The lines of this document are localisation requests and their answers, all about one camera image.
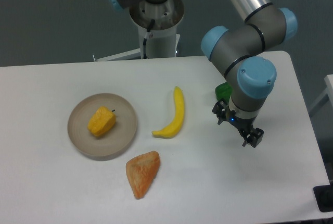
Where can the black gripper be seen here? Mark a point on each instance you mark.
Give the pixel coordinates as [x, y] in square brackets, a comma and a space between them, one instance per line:
[240, 119]

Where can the yellow toy pepper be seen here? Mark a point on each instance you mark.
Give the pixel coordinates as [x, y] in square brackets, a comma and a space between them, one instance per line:
[101, 121]

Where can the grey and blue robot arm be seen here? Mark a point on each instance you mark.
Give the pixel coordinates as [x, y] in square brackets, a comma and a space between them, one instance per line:
[235, 54]

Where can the green toy pepper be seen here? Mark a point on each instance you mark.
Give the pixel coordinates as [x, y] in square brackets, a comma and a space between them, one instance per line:
[223, 92]

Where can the beige round plate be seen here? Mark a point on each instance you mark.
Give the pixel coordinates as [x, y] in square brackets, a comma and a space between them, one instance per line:
[114, 142]

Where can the yellow toy banana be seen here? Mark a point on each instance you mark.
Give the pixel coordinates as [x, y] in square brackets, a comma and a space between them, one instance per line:
[174, 127]

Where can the white side table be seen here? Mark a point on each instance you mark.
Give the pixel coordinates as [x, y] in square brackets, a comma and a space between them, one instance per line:
[324, 97]

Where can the orange toy bread slice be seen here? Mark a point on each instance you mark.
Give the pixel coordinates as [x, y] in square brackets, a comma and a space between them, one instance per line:
[141, 171]

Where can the black device at table edge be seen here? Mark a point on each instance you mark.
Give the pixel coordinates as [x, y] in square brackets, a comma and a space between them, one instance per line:
[323, 196]

